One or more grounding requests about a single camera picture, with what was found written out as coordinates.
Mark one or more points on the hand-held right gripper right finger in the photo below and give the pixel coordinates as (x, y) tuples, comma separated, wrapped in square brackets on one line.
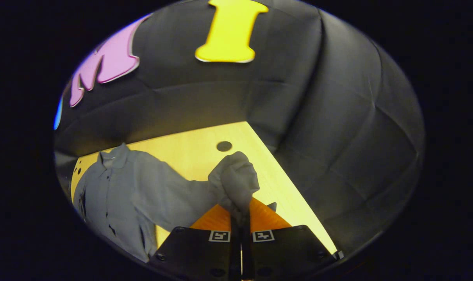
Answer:
[(283, 253)]

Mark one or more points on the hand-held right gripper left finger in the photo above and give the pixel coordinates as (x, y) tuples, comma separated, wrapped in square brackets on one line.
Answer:
[(197, 253)]

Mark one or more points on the grey button shirt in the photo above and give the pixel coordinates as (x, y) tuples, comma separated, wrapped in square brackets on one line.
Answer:
[(142, 195)]

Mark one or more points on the black backdrop cloth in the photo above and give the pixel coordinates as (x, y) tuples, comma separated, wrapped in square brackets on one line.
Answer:
[(338, 136)]

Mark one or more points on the small table bracket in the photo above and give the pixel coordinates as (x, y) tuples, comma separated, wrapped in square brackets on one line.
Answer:
[(338, 255)]

